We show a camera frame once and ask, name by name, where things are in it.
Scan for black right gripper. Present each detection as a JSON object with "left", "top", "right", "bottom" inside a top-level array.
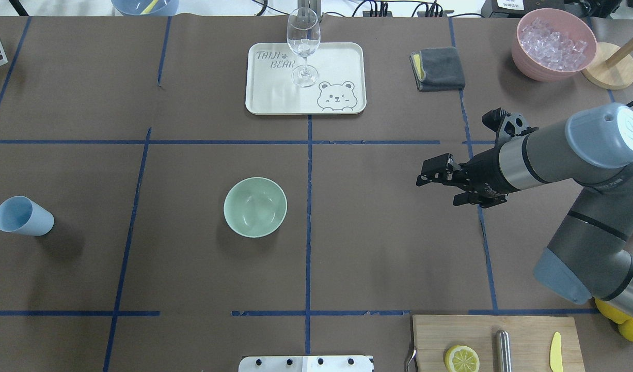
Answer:
[{"left": 416, "top": 150, "right": 509, "bottom": 209}]

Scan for green ceramic bowl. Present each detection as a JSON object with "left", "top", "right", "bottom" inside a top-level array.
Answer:
[{"left": 224, "top": 177, "right": 288, "bottom": 238}]

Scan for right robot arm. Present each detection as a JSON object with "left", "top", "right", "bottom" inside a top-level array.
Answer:
[{"left": 416, "top": 103, "right": 633, "bottom": 318}]

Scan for pink bowl of ice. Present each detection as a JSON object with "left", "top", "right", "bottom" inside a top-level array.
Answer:
[{"left": 512, "top": 8, "right": 597, "bottom": 82}]

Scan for blue plastic bowl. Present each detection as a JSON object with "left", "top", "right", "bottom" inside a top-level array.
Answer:
[{"left": 111, "top": 1, "right": 180, "bottom": 17}]

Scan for grey folded cloth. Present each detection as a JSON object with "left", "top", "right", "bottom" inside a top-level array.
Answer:
[{"left": 409, "top": 46, "right": 466, "bottom": 92}]

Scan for cream bear print tray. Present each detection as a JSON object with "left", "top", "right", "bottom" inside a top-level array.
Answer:
[{"left": 245, "top": 42, "right": 368, "bottom": 115}]

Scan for wooden cutting board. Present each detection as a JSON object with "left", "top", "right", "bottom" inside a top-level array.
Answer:
[{"left": 413, "top": 315, "right": 585, "bottom": 371}]

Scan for half lemon slice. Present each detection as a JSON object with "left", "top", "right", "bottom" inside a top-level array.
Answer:
[{"left": 444, "top": 345, "right": 480, "bottom": 372}]

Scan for wooden cup stand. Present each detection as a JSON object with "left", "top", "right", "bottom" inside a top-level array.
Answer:
[{"left": 582, "top": 37, "right": 633, "bottom": 91}]

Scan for yellow plastic knife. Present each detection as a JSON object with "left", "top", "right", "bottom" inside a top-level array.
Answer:
[{"left": 549, "top": 332, "right": 564, "bottom": 372}]

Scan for yellow lemon back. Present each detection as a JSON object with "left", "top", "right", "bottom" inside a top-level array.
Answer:
[{"left": 594, "top": 297, "right": 632, "bottom": 324}]

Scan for clear wine glass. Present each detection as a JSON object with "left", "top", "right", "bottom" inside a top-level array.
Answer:
[{"left": 286, "top": 7, "right": 321, "bottom": 87}]

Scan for light blue plastic cup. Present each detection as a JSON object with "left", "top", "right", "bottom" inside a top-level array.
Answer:
[{"left": 0, "top": 196, "right": 55, "bottom": 236}]

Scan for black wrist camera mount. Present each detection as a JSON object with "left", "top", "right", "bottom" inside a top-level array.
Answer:
[{"left": 481, "top": 107, "right": 539, "bottom": 150}]

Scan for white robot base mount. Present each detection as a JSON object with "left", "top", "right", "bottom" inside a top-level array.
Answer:
[{"left": 238, "top": 354, "right": 375, "bottom": 371}]

